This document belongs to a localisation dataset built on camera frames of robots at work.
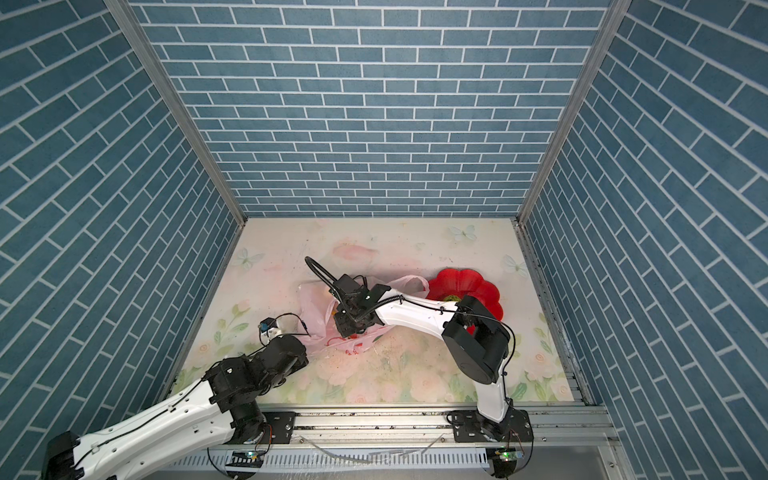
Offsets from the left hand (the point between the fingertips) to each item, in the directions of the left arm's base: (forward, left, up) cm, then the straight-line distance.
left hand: (311, 351), depth 80 cm
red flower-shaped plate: (+24, -42, -3) cm, 48 cm away
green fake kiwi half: (+16, -41, +1) cm, 44 cm away
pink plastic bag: (+8, -1, +6) cm, 10 cm away
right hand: (+8, -7, 0) cm, 10 cm away
